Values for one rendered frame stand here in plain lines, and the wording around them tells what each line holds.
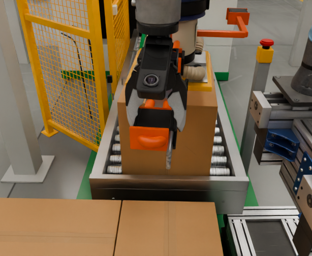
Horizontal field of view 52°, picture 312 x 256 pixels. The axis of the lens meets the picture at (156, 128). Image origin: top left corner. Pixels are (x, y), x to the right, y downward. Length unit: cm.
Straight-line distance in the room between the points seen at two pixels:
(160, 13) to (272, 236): 147
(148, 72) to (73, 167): 203
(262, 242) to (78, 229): 92
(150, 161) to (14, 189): 126
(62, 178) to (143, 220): 119
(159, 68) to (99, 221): 94
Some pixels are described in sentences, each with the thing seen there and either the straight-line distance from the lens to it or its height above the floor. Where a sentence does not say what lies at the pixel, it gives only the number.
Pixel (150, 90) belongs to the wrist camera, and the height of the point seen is 134.
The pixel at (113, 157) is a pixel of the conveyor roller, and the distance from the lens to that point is 165.
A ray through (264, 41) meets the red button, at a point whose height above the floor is 104.
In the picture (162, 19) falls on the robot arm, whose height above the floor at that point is 143.
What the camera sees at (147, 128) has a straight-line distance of 59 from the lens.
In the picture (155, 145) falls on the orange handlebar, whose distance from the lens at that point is 59.
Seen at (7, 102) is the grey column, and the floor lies 61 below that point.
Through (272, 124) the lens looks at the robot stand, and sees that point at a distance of 127.
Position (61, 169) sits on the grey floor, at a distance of 251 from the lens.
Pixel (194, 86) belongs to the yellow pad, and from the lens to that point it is 107.
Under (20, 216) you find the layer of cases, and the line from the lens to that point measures 147.
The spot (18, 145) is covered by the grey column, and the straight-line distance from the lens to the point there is 237.
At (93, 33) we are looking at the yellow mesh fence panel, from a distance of 193.
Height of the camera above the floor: 156
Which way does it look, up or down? 33 degrees down
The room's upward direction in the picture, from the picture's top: straight up
